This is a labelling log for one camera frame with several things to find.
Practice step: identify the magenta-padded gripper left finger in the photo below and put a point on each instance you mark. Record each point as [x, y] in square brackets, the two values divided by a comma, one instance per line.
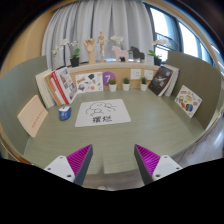
[61, 166]

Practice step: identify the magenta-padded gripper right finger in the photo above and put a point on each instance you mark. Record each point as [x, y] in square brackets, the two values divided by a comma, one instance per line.
[165, 166]

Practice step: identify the blue and white computer mouse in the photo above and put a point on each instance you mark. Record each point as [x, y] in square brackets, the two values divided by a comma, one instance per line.
[64, 113]

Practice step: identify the white mouse pad with drawing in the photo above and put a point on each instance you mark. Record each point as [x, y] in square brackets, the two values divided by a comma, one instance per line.
[113, 116]

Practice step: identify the beige thin book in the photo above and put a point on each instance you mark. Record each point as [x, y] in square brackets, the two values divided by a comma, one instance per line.
[32, 115]

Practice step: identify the colourful illustrated book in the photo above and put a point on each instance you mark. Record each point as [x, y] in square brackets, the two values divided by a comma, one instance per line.
[188, 101]

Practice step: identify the white book with red band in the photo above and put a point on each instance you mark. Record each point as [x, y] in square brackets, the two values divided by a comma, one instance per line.
[55, 89]

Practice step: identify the thick white book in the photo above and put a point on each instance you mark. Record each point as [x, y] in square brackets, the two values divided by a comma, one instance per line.
[42, 87]

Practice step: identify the tan brown book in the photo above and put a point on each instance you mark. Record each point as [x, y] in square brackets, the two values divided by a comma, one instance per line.
[50, 85]

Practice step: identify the small succulent in white pot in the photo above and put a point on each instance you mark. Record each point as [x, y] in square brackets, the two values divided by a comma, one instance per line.
[126, 86]
[143, 87]
[112, 87]

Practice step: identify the white photo-cover book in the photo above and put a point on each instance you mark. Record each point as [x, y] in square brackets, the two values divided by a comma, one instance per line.
[67, 83]

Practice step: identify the black cover book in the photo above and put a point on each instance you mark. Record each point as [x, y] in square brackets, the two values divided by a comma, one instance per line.
[160, 81]

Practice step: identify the white sticker sheet card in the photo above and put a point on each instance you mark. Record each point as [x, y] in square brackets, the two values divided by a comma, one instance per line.
[89, 82]

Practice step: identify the round purple number sign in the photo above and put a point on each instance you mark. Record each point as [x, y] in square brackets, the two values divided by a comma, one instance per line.
[108, 77]

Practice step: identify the white orchid in black pot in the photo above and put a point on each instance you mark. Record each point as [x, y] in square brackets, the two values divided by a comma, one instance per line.
[75, 61]
[157, 61]

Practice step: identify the black wooden horse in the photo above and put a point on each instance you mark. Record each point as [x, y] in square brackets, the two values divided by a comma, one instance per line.
[136, 53]

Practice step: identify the pink wooden horse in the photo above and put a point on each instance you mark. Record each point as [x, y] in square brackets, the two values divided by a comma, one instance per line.
[120, 53]

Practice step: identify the wooden hand model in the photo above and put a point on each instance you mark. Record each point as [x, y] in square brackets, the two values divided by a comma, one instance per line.
[90, 46]

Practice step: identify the wooden artist mannequin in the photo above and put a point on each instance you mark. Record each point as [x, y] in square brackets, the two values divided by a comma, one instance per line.
[102, 45]

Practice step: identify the dark-framed glass window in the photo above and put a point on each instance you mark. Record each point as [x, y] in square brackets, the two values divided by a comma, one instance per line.
[186, 38]

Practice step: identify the white orchid plant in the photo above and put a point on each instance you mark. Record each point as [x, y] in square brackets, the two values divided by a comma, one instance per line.
[117, 40]

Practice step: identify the grey white curtain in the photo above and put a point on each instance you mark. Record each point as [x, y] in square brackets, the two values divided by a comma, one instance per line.
[100, 20]

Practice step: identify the white wall socket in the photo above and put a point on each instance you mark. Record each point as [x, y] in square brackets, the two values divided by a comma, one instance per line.
[148, 74]
[135, 74]

